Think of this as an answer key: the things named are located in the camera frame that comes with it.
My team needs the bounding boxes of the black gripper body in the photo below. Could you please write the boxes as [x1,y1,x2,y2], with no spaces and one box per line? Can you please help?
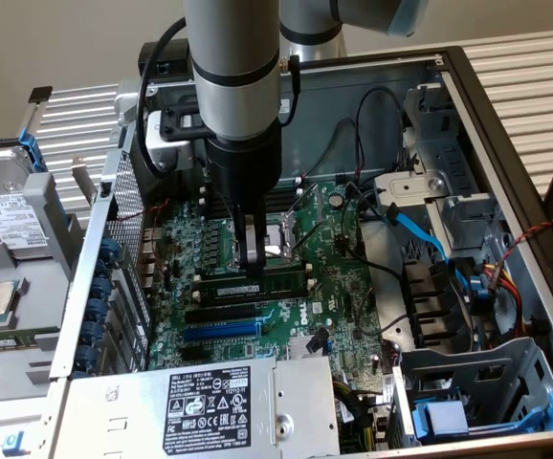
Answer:
[203,120,284,214]

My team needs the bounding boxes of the green RAM stick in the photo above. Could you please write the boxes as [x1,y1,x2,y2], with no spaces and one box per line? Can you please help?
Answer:
[0,333,37,349]
[191,269,310,305]

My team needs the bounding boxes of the silver CPU socket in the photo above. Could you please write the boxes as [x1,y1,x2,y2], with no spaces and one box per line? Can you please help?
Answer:
[228,212,306,274]

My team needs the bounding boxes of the thin metal locking lever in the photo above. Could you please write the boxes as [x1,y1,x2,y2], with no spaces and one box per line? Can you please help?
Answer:
[293,209,329,252]

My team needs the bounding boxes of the long black expansion slot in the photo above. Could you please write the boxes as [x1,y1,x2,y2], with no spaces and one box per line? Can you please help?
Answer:
[184,304,258,325]

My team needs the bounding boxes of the green Dell motherboard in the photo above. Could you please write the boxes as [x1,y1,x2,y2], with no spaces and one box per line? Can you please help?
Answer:
[145,179,388,398]

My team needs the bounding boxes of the blue expansion slot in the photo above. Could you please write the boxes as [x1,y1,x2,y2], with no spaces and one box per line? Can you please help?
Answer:
[182,320,262,342]

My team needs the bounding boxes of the silver chipset heatsink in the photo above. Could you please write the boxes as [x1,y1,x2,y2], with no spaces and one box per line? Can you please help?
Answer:
[287,334,326,361]

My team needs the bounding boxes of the black angled plug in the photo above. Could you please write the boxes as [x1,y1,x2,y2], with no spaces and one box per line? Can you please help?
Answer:
[304,327,332,357]

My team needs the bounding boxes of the open black silver PC case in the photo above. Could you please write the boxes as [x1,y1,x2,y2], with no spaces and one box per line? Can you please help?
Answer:
[49,45,553,459]

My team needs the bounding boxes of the black box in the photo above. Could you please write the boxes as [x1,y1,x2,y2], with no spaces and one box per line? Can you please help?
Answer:
[137,40,194,81]

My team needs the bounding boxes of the blue card retainer clip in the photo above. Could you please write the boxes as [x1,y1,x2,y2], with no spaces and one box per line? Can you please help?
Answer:
[82,320,110,348]
[95,236,122,269]
[89,272,116,300]
[76,343,106,373]
[87,297,114,324]

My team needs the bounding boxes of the silver power supply with label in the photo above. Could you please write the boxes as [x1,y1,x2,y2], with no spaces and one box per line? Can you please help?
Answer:
[49,356,343,459]

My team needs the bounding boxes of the silver disk bay cage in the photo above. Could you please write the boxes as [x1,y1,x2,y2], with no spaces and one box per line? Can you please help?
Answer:
[371,83,506,254]

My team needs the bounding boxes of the grey plastic parts rack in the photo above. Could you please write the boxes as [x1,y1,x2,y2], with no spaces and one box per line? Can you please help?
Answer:
[0,171,86,422]

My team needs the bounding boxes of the black end cap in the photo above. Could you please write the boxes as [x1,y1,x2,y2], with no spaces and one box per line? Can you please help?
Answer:
[27,85,55,104]

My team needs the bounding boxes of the hard disk in blue caddy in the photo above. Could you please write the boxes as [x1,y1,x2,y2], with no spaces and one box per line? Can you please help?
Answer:
[0,133,53,262]

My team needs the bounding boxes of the blue disk caddy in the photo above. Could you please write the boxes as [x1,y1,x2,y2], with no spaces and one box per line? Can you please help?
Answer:
[411,389,553,444]

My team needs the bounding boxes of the grey disk bay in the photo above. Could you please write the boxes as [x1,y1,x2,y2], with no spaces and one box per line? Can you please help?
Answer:
[389,336,553,450]

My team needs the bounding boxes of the wrist camera on silver bracket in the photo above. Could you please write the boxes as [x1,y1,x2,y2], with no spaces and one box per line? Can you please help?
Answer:
[144,107,210,174]

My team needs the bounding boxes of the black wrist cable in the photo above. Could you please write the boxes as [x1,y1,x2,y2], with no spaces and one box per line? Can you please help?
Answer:
[278,54,303,129]

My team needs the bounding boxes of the red black twisted wire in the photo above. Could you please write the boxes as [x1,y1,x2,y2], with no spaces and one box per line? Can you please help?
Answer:
[115,198,171,223]
[485,218,553,289]

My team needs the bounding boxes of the thin black red cable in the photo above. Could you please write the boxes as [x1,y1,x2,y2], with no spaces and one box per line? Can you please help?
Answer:
[302,117,360,181]

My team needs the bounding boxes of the black camera cable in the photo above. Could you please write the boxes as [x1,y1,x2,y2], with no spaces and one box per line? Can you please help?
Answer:
[134,17,189,179]

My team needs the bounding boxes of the long black cable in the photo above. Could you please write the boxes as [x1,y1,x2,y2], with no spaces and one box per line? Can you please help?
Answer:
[343,181,408,284]

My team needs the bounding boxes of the grey cable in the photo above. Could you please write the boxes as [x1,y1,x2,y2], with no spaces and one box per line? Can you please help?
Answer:
[351,291,410,337]

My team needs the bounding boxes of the black looped cable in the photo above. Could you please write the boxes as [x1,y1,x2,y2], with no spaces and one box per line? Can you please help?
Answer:
[354,87,406,186]

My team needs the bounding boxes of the blue SATA wire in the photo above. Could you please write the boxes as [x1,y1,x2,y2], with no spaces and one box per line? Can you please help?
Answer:
[386,203,491,302]

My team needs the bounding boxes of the black power cable bundle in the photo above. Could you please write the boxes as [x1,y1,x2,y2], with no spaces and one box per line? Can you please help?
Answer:
[332,377,388,431]

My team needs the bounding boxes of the black plastic fan duct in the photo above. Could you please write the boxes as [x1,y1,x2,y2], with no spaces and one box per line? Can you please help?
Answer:
[402,259,473,350]

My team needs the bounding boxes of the yellow red power wires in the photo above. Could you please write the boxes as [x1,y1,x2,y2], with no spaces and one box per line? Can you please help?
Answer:
[488,264,527,337]

